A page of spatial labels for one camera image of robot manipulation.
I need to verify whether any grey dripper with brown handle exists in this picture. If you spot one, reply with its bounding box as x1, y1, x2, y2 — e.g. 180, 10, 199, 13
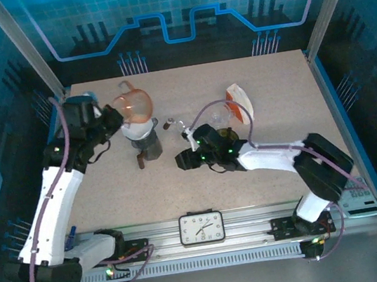
127, 116, 166, 171

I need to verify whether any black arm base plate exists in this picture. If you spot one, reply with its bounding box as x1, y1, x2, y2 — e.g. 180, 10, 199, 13
269, 210, 337, 242
111, 237, 153, 266

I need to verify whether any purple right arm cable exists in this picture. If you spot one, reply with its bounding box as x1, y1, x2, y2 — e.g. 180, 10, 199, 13
185, 80, 369, 214

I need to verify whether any dark green dripper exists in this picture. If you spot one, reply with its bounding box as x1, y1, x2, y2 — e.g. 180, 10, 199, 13
216, 125, 241, 144

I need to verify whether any grey slotted cable duct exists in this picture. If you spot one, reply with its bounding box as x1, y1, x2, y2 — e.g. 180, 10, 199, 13
77, 241, 306, 282

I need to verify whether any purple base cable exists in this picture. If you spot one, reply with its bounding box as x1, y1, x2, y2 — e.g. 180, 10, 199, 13
91, 243, 160, 282
304, 201, 351, 262

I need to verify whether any grey calculator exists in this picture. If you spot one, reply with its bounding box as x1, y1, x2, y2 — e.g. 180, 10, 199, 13
334, 173, 377, 221

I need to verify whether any aluminium mounting rail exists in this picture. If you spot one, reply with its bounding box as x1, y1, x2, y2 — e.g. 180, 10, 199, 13
70, 194, 338, 273

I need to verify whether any white orange coffee filter pack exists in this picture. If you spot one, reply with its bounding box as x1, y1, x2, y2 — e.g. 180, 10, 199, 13
224, 81, 257, 128

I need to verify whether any small blue clip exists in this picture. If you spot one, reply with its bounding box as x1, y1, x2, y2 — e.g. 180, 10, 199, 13
67, 226, 81, 251

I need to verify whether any white analog clock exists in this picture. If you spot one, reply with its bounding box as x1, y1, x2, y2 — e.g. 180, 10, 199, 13
177, 207, 227, 248

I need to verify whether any aluminium frame post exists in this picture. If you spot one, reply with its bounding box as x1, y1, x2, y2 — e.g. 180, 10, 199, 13
0, 0, 72, 108
296, 0, 377, 62

